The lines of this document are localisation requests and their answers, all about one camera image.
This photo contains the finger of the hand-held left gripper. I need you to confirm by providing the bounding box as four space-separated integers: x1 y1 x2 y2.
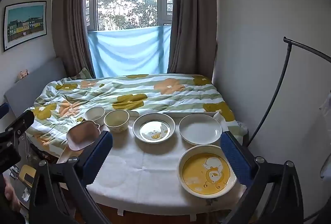
0 103 10 119
5 110 35 137

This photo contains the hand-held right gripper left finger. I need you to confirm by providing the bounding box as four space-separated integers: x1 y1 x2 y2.
28 130 114 224

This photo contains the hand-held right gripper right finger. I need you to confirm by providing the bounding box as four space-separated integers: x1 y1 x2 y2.
220 130 304 224

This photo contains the pink handled dish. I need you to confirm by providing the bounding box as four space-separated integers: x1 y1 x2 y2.
66 120 102 151

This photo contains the yellow duck bowl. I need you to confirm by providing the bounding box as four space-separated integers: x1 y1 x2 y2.
176 145 238 199

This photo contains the bear print white plate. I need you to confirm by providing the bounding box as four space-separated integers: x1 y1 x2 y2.
132 113 176 144

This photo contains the yellow box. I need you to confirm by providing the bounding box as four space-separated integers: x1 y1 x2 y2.
19 164 37 187

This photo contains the cream deep bowl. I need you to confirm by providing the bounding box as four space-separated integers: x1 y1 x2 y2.
103 110 130 133

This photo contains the small pink plush toy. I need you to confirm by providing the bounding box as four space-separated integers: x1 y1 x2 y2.
17 70 30 82

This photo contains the white round bowl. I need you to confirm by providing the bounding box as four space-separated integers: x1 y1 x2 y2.
83 106 106 127

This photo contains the grey headboard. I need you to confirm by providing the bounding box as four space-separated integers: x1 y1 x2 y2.
3 57 68 111

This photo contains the plain white plate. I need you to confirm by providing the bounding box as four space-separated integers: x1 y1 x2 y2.
179 113 223 146

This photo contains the floral striped blanket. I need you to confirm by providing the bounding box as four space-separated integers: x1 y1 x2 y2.
26 73 247 160

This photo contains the green patterned pillow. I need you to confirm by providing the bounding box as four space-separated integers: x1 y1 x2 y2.
74 67 95 79

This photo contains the framed landscape picture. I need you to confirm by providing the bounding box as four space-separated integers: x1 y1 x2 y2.
3 1 47 52

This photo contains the light blue cloth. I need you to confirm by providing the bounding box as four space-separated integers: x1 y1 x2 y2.
88 25 172 78

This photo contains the brown curtain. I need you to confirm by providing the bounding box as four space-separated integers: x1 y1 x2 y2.
168 0 218 85
53 0 96 78

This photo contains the black metal stand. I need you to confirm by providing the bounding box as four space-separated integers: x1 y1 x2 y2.
247 36 331 148

